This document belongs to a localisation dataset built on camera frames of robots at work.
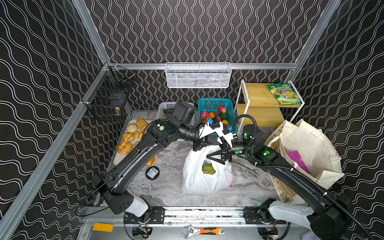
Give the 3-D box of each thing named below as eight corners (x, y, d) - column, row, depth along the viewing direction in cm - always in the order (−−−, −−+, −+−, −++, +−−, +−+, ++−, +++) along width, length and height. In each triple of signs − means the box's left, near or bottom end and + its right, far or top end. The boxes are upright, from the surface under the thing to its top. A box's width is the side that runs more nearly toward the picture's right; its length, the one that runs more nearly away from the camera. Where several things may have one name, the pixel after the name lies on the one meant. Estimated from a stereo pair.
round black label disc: (145, 179, 88) (144, 178, 86) (148, 168, 93) (147, 166, 91) (158, 179, 88) (157, 178, 86) (160, 168, 93) (159, 166, 91)
